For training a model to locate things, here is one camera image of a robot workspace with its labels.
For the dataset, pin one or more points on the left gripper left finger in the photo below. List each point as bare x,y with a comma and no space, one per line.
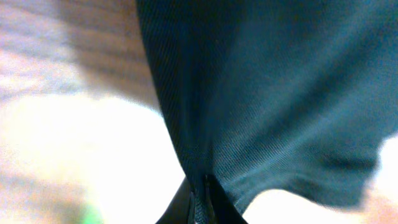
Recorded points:
181,209

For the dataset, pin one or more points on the black polo shirt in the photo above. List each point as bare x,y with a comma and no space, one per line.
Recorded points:
295,95

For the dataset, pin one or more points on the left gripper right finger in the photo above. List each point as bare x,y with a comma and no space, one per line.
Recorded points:
220,210

